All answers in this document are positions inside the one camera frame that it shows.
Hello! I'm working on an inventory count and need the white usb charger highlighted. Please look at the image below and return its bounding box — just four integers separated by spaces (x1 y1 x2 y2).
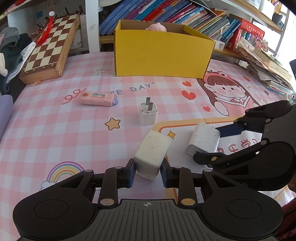
185 122 221 157

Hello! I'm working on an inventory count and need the white block charger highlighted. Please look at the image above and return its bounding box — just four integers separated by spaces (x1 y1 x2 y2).
133 130 173 182

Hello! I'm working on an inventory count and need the white charger with prongs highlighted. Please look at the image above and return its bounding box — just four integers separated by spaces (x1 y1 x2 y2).
139 97 158 126

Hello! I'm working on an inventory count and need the pink eraser pack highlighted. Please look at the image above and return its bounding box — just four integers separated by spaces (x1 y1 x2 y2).
79 91 119 107

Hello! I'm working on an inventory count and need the pink plush toy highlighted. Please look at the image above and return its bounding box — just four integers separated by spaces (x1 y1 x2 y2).
146 23 167 32

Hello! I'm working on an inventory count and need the stack of papers and books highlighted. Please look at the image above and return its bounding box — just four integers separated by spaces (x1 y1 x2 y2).
237 37 294 95

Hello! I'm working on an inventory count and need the pink cartoon desk mat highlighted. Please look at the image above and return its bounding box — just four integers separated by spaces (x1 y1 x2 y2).
1 52 281 240

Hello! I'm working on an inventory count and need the orange white small box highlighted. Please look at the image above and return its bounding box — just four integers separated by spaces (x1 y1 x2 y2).
214 40 225 51

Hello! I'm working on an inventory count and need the red dictionary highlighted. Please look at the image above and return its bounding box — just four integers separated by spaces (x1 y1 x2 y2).
226 19 265 52

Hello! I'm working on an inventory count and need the yellow cardboard box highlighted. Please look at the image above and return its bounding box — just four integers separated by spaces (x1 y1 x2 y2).
114 20 215 79

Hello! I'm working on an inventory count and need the row of books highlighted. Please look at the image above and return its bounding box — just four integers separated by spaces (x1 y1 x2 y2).
99 0 242 44

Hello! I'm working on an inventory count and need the wooden chess board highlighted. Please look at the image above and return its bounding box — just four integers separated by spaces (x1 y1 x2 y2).
19 13 80 84

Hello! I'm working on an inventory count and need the pile of clothes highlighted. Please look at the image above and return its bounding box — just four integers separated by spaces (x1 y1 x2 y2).
1 27 36 135

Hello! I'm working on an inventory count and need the red tassel ornament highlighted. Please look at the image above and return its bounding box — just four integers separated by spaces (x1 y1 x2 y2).
36 10 55 45

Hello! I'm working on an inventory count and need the white shelf post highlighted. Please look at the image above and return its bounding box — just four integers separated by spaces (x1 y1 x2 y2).
85 0 100 53

